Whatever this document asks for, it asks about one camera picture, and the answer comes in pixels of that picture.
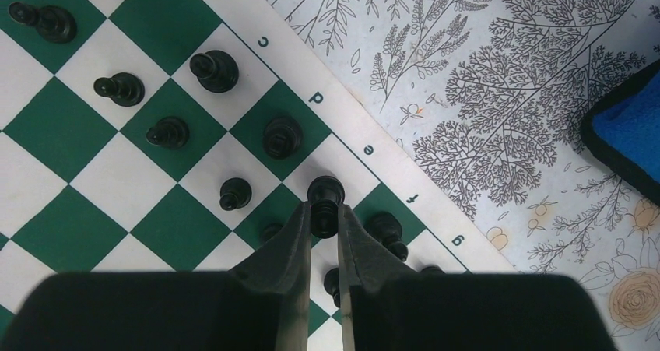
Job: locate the black pawn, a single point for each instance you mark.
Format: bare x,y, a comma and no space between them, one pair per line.
123,88
432,270
235,193
169,132
269,231

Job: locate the black chess piece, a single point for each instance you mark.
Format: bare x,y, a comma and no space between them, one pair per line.
281,137
215,70
53,23

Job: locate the blue cloth pouch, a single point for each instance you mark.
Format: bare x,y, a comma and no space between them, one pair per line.
622,131

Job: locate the green white chess board mat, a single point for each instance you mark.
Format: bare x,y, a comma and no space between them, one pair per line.
83,191

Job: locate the black bishop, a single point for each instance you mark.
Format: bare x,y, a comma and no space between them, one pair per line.
387,230

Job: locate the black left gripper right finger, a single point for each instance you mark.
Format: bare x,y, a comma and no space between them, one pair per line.
386,305

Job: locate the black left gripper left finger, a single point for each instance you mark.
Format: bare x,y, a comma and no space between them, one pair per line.
262,303

